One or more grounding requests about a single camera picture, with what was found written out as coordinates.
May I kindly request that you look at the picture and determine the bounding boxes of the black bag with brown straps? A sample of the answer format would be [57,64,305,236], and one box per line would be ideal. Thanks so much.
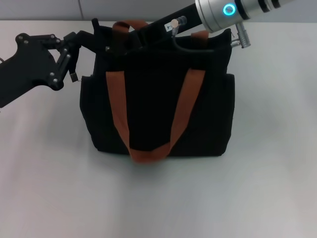
[69,17,236,166]

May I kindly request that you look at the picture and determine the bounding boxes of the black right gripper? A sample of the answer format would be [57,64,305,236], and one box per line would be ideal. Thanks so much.
[127,2,207,52]

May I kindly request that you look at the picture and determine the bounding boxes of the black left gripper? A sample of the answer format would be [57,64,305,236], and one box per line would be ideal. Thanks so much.
[0,31,97,109]

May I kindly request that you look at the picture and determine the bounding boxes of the right gripper cable with connectors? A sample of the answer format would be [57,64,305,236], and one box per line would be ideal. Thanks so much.
[170,15,252,53]

